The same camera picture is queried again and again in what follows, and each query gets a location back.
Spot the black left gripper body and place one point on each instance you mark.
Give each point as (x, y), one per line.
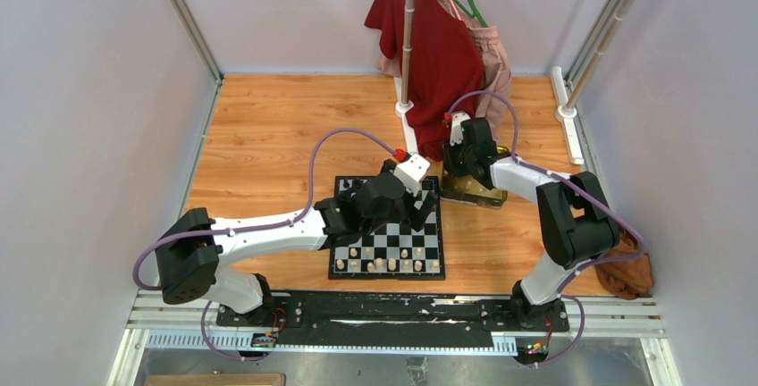
(404, 209)

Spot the white right rack foot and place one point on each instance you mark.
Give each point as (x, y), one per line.
(566, 117)

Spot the brown cloth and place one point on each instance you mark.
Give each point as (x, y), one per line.
(631, 279)

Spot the yellow metal tin box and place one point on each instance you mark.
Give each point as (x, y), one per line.
(466, 189)

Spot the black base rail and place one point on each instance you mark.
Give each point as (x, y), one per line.
(396, 321)

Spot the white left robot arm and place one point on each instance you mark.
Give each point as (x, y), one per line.
(195, 256)

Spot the white clothes rack stand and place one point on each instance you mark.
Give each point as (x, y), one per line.
(404, 104)

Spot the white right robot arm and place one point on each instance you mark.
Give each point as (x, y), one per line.
(575, 224)

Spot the red t-shirt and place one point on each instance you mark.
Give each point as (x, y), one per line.
(444, 64)

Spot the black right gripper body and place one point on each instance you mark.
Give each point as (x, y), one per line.
(459, 158)

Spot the black white chess board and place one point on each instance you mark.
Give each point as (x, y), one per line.
(419, 254)

